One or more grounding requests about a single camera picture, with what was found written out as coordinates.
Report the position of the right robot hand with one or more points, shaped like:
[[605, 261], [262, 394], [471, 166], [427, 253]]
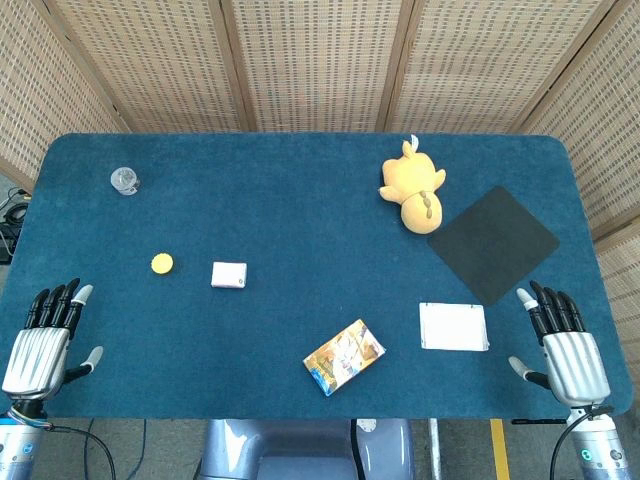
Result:
[[575, 362]]

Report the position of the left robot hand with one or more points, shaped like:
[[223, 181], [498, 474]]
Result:
[[37, 352]]

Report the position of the small yellow round object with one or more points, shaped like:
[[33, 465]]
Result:
[[162, 263]]

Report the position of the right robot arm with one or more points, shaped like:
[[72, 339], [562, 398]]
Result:
[[597, 442]]

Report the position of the black power strip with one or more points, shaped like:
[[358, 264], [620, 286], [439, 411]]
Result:
[[6, 240]]

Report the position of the white flat box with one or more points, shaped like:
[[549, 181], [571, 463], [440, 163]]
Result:
[[453, 327]]

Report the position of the black mouse pad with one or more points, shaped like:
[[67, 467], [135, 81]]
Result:
[[492, 245]]

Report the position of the small white box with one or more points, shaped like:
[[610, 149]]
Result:
[[228, 275]]

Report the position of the colourful snack packet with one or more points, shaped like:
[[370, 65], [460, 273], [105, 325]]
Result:
[[344, 356]]

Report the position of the yellow plush toy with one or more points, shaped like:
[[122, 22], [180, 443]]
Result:
[[417, 192]]

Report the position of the robot torso base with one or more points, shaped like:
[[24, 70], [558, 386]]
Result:
[[305, 450]]

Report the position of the blue table cloth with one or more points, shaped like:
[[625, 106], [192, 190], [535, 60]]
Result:
[[310, 225]]

